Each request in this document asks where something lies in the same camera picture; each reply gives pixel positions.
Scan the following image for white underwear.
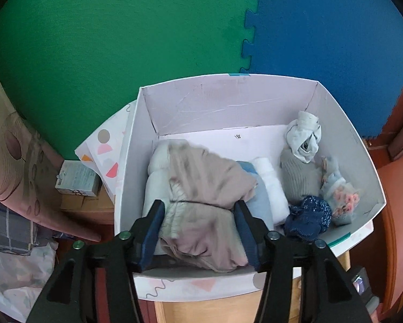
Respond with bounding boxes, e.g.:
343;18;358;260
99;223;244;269
252;157;290;225

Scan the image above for navy lace underwear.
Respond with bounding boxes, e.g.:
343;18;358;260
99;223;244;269
284;195;332;243

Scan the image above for wooden top drawer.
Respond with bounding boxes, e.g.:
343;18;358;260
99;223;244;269
155;251;351;322

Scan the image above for grey beige underwear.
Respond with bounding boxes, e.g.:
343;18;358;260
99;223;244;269
159;142;258;273

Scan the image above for light blue garment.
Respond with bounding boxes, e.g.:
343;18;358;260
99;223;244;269
142;140;172;217

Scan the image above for blue floral trim underwear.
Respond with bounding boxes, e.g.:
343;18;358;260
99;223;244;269
320;157;359;227

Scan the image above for pale blue underwear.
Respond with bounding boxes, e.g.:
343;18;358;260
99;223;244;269
284;111;322;163

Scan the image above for brown cardboard box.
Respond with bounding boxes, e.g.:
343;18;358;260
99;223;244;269
61;186;115;225

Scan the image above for white teal mask box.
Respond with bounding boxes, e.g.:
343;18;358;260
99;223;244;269
55;160;100;197

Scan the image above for pink XINCCI shoe box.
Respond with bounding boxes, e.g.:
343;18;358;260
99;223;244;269
113;73;388;283

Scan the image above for white patterned cover cloth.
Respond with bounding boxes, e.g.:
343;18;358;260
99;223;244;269
74;98;376;303

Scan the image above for grey plaid blanket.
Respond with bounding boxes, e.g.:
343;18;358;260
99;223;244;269
0;203;53;255

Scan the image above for pink floral curtain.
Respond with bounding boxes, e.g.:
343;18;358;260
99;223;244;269
0;82;101;242

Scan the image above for orange wooden bed frame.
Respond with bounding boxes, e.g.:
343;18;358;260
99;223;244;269
350;89;403;320

